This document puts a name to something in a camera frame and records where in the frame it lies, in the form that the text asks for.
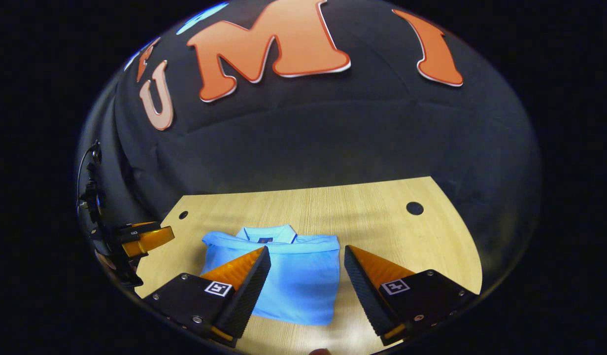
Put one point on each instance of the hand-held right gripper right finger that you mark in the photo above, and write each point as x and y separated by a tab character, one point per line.
365	291

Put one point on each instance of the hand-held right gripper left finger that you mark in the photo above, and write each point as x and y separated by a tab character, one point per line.
247	291

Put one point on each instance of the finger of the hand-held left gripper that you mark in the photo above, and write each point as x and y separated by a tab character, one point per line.
136	227
153	240

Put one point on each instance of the light blue T-shirt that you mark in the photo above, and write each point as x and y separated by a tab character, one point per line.
303	286

